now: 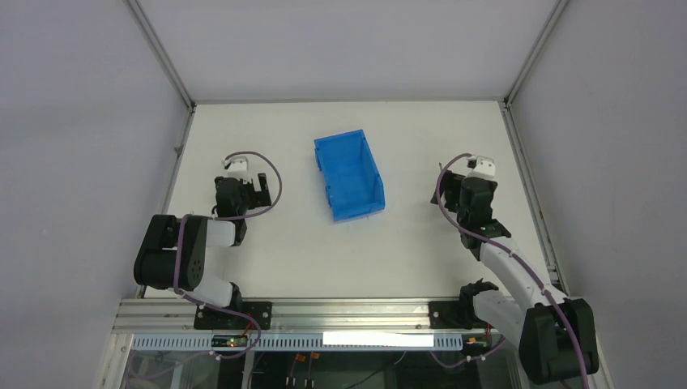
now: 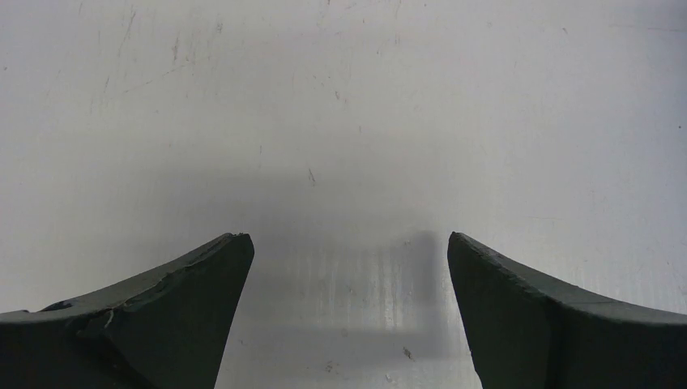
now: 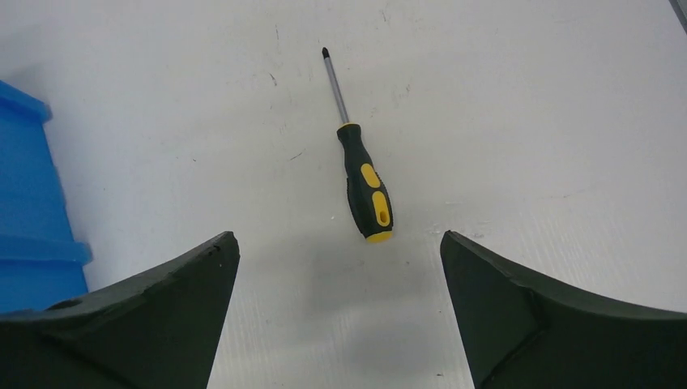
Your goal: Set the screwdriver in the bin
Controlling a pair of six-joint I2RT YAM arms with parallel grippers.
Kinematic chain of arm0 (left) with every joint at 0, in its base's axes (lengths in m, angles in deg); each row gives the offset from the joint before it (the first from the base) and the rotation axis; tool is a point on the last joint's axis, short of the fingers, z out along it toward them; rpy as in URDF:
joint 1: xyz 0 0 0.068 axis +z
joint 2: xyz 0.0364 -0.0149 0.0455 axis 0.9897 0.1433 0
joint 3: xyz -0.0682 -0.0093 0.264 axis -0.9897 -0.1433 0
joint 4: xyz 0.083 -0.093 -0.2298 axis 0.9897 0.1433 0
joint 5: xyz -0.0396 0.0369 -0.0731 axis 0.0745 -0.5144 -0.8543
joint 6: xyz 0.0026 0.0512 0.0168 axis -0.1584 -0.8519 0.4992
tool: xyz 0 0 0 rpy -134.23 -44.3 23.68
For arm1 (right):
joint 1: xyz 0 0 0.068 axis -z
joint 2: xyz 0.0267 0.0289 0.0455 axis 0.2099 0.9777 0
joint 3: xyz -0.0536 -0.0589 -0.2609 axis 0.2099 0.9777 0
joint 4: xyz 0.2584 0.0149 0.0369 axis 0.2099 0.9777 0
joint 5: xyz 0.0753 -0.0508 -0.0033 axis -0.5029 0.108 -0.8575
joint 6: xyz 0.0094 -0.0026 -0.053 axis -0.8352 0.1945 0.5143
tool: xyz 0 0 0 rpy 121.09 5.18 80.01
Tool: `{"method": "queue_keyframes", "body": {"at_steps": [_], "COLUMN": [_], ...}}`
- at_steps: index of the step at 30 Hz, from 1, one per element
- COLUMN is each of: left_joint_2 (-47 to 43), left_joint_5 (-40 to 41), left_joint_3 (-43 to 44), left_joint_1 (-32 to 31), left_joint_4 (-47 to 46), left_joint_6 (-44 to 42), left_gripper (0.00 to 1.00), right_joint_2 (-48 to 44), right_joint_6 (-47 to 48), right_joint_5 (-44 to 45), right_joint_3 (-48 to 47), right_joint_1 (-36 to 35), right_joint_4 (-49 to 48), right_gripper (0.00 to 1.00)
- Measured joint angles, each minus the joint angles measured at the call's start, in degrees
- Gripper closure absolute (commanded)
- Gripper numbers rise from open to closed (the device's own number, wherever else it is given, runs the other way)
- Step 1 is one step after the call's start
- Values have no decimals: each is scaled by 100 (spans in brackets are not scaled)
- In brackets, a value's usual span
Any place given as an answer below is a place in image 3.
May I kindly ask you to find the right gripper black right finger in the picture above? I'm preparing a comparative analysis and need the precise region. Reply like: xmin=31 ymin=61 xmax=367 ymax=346
xmin=440 ymin=231 xmax=686 ymax=388

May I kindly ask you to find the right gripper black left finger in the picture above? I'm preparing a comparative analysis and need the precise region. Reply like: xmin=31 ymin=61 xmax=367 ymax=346
xmin=1 ymin=231 xmax=240 ymax=388

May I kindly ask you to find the black yellow screwdriver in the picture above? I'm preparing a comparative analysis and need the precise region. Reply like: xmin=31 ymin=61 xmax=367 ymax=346
xmin=322 ymin=47 xmax=394 ymax=243

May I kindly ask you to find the blue plastic bin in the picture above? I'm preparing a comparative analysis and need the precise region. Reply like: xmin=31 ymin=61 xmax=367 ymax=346
xmin=1 ymin=83 xmax=91 ymax=313

